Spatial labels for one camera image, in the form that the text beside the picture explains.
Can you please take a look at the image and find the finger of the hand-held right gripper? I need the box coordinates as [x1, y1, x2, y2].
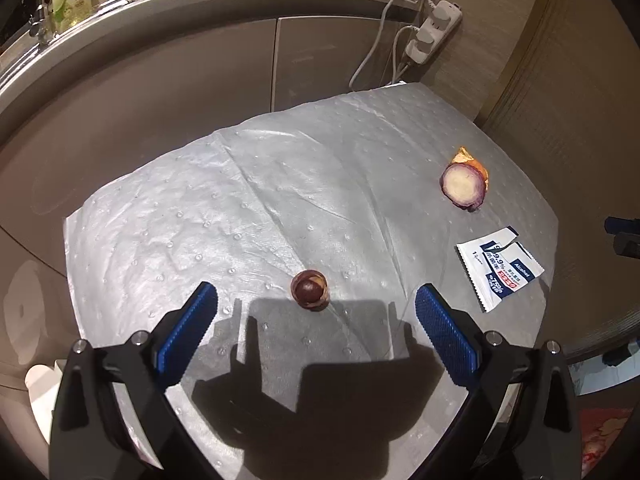
[613, 234, 640, 261]
[605, 216, 640, 235]

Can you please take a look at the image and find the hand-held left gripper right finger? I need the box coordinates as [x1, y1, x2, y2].
[414, 283, 582, 480]

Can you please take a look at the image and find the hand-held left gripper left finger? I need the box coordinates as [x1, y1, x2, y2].
[47, 281, 220, 480]

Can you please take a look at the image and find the torn white wipe packet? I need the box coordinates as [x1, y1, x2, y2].
[455, 226, 546, 314]

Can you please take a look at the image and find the purple onion half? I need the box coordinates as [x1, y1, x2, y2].
[439, 161, 489, 212]

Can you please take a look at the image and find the white round stool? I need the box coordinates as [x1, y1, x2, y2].
[24, 357, 68, 413]

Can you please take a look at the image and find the grey padded mat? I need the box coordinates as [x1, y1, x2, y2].
[62, 81, 561, 480]

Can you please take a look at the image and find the pink floral cloth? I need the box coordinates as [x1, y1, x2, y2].
[577, 407, 633, 480]

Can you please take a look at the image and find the white power strip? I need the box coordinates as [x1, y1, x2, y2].
[404, 0, 463, 66]

